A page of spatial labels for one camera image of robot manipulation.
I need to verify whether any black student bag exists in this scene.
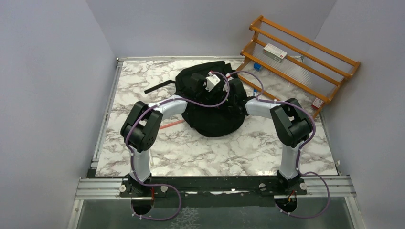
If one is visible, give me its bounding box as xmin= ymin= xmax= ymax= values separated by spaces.
xmin=144 ymin=61 xmax=249 ymax=138

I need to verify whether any small red white box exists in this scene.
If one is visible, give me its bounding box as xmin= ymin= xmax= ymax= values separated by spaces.
xmin=311 ymin=98 xmax=324 ymax=109

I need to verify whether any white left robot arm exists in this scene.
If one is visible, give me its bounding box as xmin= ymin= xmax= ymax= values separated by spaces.
xmin=121 ymin=71 xmax=230 ymax=196

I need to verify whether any black metal base rail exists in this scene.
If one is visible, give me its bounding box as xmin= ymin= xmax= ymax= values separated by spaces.
xmin=87 ymin=169 xmax=308 ymax=208

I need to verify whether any pale yellow pencil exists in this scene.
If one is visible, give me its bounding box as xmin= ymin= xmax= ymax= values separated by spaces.
xmin=149 ymin=150 xmax=154 ymax=165

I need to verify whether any small blue object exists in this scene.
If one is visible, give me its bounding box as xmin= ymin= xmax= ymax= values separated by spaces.
xmin=253 ymin=63 xmax=262 ymax=71

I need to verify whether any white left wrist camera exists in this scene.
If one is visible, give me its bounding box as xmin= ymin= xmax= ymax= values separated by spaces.
xmin=204 ymin=72 xmax=221 ymax=92

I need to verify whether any orange wooden shelf rack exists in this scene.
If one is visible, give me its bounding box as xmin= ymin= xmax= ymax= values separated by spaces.
xmin=238 ymin=15 xmax=361 ymax=118

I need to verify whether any salmon pink pencil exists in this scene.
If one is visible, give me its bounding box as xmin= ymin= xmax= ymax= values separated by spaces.
xmin=160 ymin=120 xmax=185 ymax=129

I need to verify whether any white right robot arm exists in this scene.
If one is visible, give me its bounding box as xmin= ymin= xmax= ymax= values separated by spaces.
xmin=214 ymin=77 xmax=316 ymax=194

